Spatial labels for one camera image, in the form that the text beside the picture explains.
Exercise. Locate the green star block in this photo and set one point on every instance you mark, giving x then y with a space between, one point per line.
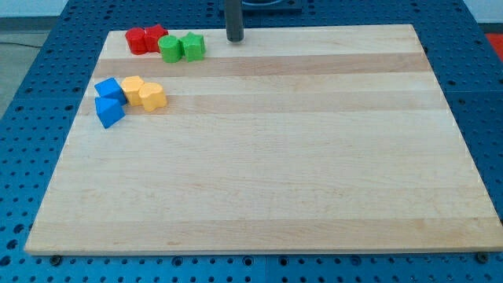
193 46

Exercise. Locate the red star block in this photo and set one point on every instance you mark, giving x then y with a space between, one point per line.
152 36

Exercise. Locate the wooden board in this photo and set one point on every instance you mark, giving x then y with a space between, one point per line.
316 140

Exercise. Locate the yellow heart block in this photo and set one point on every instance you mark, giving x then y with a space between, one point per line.
152 96

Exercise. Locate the green cylinder block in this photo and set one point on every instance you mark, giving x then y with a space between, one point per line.
170 48

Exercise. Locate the yellow hexagon block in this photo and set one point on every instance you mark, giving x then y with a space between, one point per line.
131 86

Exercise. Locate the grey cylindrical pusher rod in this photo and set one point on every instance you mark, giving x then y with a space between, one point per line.
234 20

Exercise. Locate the blue triangle block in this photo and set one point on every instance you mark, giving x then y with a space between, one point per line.
109 111

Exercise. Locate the blue cube block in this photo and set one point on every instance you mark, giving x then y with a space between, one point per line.
110 89

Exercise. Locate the red round block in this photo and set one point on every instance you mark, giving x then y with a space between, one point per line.
135 38

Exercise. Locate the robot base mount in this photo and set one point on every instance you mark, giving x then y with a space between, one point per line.
271 6

